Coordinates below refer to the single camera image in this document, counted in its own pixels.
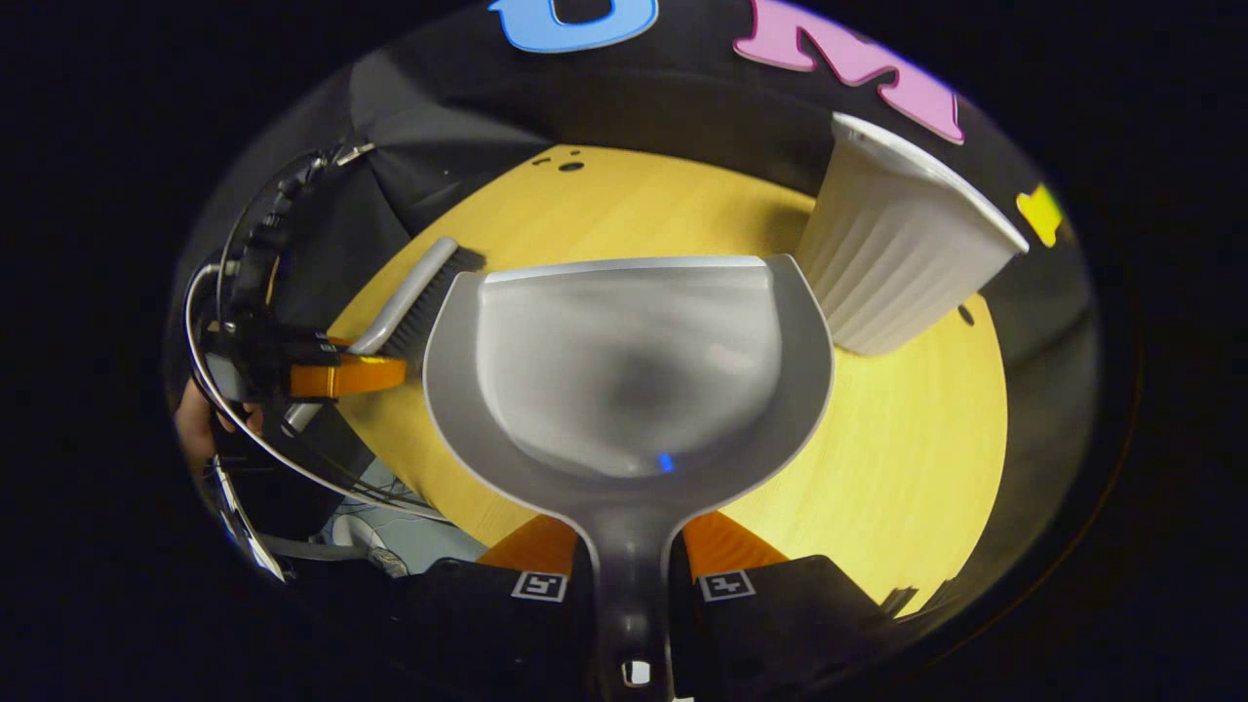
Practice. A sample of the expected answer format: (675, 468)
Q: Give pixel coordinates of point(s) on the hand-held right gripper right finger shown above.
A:
(684, 634)

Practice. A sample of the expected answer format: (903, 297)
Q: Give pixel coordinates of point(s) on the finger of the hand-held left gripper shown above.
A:
(351, 376)
(337, 341)

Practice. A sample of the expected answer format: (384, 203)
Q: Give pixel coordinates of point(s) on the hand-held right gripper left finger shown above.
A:
(583, 629)

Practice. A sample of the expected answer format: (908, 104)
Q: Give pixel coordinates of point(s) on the small grey broom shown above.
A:
(409, 292)

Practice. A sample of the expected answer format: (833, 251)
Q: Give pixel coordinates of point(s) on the grey plastic dustpan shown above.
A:
(634, 390)

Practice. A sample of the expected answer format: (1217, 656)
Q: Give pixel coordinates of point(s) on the white ribbed garbage bin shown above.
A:
(897, 253)

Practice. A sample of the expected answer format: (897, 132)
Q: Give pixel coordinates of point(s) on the black backdrop cloth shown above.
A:
(634, 97)

